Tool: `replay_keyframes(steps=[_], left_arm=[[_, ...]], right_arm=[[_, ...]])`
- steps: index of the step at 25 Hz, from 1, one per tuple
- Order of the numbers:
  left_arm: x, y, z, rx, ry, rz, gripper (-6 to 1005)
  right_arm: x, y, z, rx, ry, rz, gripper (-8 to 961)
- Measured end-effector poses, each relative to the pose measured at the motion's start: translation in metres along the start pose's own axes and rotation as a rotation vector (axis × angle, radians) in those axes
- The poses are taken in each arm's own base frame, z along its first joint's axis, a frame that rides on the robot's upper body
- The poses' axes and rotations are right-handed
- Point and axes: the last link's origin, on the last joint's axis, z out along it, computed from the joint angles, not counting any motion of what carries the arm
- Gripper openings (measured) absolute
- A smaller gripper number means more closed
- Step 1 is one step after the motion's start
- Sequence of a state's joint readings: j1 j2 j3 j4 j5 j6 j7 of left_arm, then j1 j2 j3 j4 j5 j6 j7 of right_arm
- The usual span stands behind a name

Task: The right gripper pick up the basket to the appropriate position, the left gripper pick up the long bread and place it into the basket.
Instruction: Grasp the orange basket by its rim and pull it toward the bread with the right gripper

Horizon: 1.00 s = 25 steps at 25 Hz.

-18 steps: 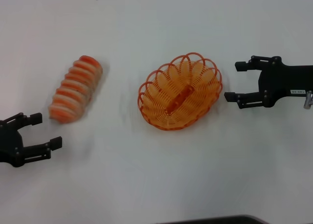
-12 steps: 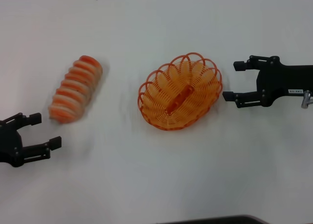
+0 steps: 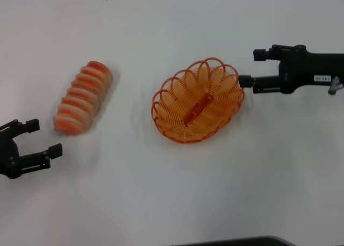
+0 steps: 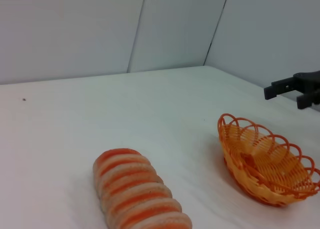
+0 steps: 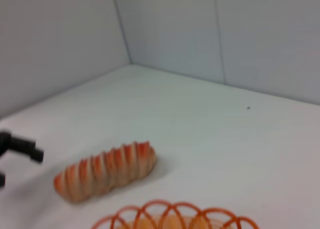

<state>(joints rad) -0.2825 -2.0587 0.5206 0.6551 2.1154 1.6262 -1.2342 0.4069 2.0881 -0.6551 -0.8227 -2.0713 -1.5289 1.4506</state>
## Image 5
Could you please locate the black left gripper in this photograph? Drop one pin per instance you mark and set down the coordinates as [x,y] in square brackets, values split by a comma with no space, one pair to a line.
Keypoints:
[4,141]

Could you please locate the orange striped bread loaf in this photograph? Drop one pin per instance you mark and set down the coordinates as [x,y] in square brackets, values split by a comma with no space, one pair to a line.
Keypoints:
[105,174]

